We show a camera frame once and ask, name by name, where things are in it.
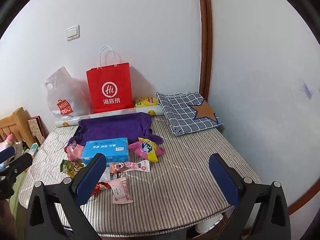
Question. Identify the purple cloth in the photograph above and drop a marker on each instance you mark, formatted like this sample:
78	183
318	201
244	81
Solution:
112	127

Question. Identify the pink white snack packet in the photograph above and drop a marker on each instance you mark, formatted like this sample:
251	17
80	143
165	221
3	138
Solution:
121	190

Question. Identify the blue tissue pack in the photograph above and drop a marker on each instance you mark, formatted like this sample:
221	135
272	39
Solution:
105	147

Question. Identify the brown wooden trim strip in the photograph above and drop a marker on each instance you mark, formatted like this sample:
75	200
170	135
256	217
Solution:
302	198

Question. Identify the brown wooden door frame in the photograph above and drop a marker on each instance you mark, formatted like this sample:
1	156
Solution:
205	30

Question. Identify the pink bear snack packet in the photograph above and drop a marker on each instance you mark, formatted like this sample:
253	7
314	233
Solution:
130	166

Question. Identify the wooden chair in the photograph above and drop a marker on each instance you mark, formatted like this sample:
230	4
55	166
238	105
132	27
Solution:
17	122

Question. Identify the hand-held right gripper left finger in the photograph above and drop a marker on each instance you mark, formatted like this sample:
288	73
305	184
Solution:
91	177

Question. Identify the pink white plush toy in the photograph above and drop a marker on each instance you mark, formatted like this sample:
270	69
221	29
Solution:
10	139

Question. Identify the brown book box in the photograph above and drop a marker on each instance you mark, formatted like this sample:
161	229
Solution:
35	127

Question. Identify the white light switch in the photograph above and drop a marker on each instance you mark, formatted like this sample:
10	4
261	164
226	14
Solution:
73	33

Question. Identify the translucent white plastic bag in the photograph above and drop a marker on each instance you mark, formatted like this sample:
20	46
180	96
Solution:
62	92

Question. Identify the teal white box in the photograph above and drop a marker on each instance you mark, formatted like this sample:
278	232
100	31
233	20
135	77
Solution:
33	148

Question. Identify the yellow drink pack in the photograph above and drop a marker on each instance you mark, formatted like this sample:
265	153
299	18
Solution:
146	102

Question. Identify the white container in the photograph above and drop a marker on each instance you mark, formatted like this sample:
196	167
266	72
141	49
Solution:
208	223

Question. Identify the plain pink snack packet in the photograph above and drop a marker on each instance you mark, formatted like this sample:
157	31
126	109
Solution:
75	152

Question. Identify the red snack packet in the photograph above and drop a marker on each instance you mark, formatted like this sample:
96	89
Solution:
102	186

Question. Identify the blue checkered cloth with star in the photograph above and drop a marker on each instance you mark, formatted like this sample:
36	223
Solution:
175	110

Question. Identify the green cloth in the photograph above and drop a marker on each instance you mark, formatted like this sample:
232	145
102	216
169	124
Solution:
17	192

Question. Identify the pink yellow snack packet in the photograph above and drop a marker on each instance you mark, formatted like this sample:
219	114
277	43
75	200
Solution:
147	150

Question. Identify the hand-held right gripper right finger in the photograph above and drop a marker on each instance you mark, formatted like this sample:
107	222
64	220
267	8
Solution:
222	177

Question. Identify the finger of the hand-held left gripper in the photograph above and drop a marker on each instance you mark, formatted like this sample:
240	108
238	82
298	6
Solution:
6	153
18	163

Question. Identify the red paper bag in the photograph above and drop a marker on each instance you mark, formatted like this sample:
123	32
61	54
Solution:
110	80

